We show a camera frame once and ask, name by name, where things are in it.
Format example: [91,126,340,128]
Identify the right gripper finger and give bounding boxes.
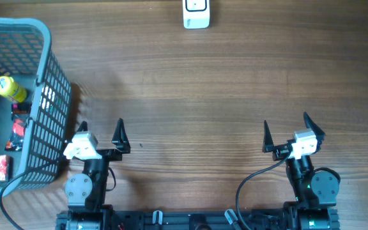
[303,112,325,150]
[262,121,275,153]

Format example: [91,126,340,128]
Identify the black hex wrench packet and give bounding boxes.
[4,102,31,151]

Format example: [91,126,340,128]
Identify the yellow plastic jar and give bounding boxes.
[0,76,27,103]

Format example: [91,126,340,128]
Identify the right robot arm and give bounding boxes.
[251,112,341,230]

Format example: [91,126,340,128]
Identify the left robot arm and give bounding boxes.
[56,118,131,230]

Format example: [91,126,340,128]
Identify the white barcode scanner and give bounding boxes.
[182,0,210,29]

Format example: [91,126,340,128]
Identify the grey plastic basket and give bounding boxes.
[0,18,72,194]

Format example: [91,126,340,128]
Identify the black right camera cable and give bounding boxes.
[235,149,293,230]

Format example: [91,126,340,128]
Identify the black camera cable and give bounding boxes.
[235,149,293,230]
[0,159,64,230]

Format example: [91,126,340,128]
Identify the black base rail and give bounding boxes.
[55,208,341,230]

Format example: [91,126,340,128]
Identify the black left camera cable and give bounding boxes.
[0,159,64,230]

